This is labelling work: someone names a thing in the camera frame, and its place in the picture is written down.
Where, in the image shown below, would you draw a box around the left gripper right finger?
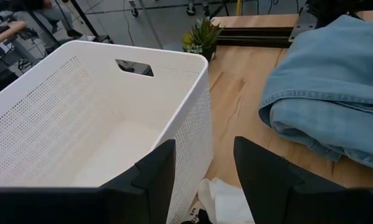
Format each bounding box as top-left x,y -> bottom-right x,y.
234,136 -> 373,224

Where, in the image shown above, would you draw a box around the blue denim jeans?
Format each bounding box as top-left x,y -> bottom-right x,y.
258,14 -> 373,172

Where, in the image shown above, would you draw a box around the plain white garment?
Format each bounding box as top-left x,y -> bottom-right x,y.
197,177 -> 255,224

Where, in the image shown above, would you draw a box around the grey metal mounting bracket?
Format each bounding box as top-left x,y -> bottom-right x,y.
288,6 -> 318,43

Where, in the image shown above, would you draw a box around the black stand leg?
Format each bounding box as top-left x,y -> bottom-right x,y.
68,0 -> 114,44

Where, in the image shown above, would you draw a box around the black aluminium table frame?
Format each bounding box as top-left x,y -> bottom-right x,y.
217,27 -> 295,49

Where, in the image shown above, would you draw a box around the person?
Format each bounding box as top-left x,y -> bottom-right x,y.
13,0 -> 83,47

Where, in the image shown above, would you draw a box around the white perforated laundry basket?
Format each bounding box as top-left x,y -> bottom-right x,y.
0,40 -> 214,224

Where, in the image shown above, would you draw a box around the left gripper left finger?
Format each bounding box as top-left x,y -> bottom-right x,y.
0,139 -> 177,224

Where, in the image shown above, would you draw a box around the small potted succulent plant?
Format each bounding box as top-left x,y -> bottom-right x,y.
182,17 -> 224,62

